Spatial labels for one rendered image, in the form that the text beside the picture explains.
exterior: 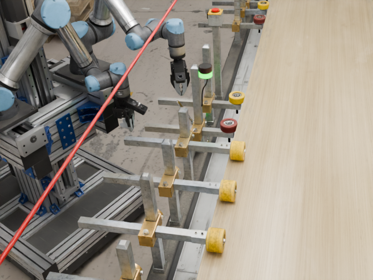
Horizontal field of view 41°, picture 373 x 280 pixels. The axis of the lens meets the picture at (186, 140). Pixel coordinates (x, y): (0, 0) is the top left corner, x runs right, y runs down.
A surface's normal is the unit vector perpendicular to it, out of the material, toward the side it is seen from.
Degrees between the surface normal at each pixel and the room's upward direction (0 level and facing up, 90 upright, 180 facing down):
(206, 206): 0
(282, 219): 0
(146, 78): 0
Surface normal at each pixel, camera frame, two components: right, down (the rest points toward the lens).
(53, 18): 0.51, 0.39
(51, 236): -0.07, -0.81
